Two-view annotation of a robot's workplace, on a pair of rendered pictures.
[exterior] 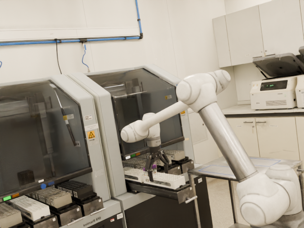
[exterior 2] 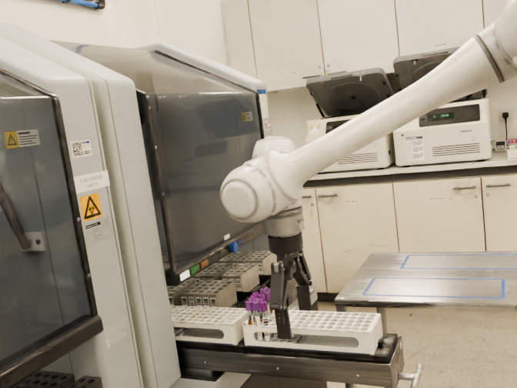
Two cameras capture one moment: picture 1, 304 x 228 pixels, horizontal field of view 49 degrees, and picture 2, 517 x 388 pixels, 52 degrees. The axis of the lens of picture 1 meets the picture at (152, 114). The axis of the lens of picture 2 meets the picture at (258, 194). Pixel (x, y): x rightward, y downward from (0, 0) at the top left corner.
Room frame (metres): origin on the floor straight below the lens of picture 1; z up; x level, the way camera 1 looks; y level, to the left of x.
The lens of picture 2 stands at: (1.09, 0.53, 1.32)
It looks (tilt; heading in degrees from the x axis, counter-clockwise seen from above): 8 degrees down; 336
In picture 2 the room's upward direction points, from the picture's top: 7 degrees counter-clockwise
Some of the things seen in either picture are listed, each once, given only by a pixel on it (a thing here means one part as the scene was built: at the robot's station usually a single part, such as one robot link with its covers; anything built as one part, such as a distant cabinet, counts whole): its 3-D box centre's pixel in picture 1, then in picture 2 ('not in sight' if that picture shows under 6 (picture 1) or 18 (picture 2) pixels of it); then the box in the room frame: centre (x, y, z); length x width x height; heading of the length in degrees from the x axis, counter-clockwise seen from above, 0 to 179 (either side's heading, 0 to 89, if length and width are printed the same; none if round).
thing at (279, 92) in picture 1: (280, 80); (354, 120); (4.17, -1.65, 1.22); 0.62 x 0.56 x 0.64; 128
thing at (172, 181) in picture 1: (163, 180); (311, 332); (2.08, -0.01, 0.83); 0.30 x 0.10 x 0.06; 40
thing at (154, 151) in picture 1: (155, 152); (287, 253); (2.11, 0.02, 1.02); 0.08 x 0.07 x 0.09; 130
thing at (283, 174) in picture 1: (281, 187); not in sight; (1.57, -0.56, 0.87); 0.18 x 0.16 x 0.22; 135
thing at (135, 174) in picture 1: (133, 175); (191, 326); (2.33, 0.20, 0.83); 0.30 x 0.10 x 0.06; 40
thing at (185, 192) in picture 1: (150, 186); (259, 351); (2.19, 0.08, 0.78); 0.73 x 0.14 x 0.09; 40
